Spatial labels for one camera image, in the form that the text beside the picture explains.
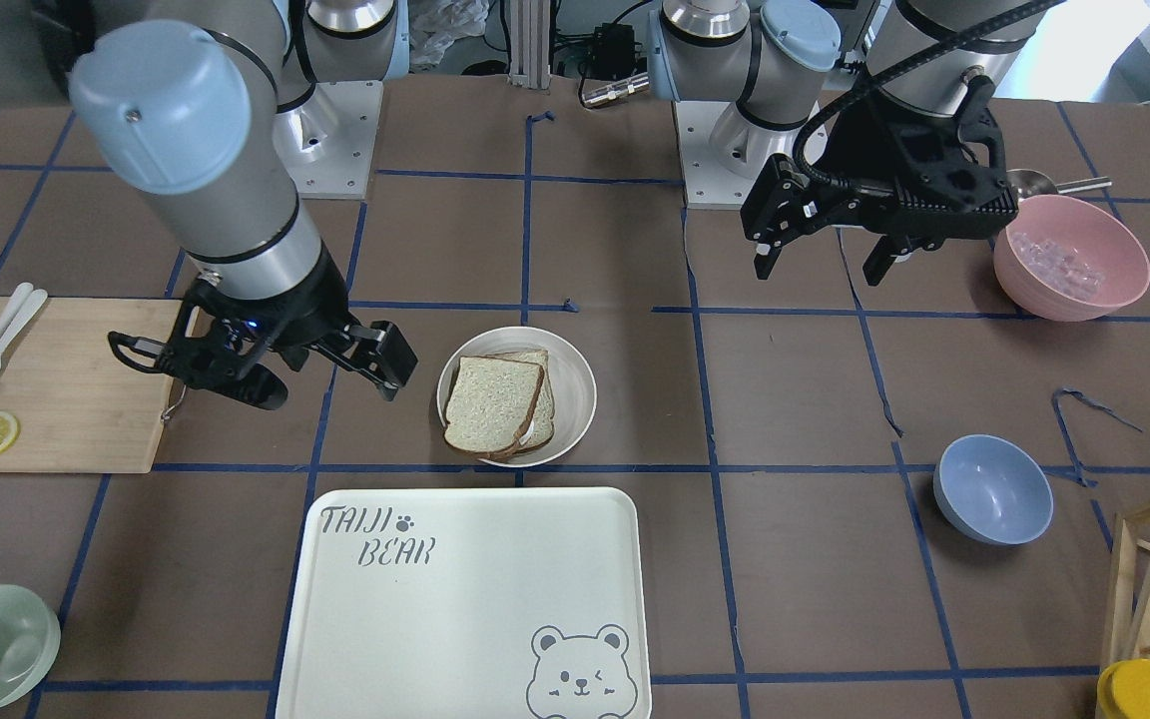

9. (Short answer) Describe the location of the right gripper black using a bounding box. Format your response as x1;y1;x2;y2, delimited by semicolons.
108;250;417;410

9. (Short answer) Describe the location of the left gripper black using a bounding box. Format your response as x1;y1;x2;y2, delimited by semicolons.
741;76;1018;286

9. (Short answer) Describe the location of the bread slice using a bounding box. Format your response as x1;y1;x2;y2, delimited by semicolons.
443;355;544;460
490;349;555;454

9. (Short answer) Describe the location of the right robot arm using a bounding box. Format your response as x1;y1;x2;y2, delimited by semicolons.
33;1;417;410

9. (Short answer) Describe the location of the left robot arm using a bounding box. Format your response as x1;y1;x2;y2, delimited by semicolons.
647;1;1050;286

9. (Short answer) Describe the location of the metal spoon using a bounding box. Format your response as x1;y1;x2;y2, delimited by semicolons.
1007;169;1114;202

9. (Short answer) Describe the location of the pink bowl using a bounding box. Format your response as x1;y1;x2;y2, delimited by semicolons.
992;196;1150;322

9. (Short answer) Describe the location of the cream bear tray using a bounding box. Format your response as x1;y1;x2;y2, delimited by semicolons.
275;487;653;718

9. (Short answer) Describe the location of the wooden cutting board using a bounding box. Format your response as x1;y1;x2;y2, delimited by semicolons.
0;297;181;473

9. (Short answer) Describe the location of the blue bowl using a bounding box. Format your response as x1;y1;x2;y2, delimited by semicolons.
932;435;1055;546

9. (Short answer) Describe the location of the white plastic fork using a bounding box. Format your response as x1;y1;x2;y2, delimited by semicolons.
0;288;49;369

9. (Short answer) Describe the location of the yellow cup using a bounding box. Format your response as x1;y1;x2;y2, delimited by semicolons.
1096;658;1150;718

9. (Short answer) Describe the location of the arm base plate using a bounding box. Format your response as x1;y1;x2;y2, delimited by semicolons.
273;81;384;201
674;101;803;211

